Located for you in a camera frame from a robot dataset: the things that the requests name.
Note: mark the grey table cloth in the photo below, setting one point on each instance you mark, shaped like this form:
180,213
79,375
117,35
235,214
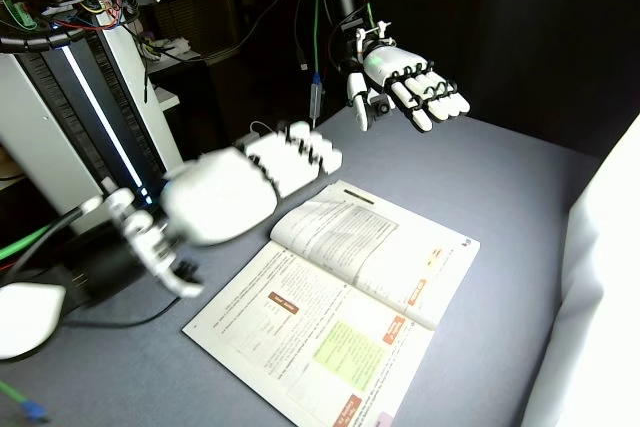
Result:
475,187

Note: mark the textbook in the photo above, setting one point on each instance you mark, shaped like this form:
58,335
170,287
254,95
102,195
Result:
325,322

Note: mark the blue grey USB adapter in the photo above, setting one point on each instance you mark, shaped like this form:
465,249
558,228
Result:
316,102

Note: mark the black backdrop curtain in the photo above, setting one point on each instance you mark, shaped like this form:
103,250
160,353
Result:
525,22

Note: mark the white backdrop sheet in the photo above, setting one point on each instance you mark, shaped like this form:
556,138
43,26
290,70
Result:
600,297

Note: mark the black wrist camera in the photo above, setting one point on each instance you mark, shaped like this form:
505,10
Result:
382,107

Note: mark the white and black robot column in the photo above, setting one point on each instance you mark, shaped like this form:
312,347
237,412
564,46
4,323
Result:
45,137

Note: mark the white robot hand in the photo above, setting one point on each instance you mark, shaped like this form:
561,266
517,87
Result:
395,61
220,197

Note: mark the background shelf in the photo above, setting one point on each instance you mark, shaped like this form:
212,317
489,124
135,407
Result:
200,12

